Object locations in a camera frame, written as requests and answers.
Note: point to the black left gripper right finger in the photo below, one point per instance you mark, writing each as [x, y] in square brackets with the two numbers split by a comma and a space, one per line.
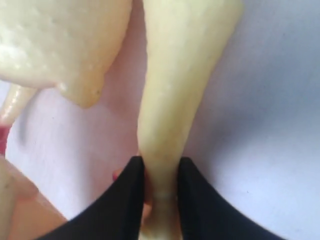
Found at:
[205, 215]

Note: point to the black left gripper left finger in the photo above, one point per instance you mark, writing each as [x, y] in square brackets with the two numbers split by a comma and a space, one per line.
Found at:
[117, 214]

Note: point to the broken chicken head neck piece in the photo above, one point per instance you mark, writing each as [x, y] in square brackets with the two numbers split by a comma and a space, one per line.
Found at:
[184, 41]

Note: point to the whole rubber chicken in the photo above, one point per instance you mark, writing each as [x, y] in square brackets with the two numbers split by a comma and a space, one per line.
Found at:
[63, 44]
[25, 213]

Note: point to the whole rubber chicken lying flat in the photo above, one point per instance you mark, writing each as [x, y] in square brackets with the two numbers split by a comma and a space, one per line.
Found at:
[63, 44]

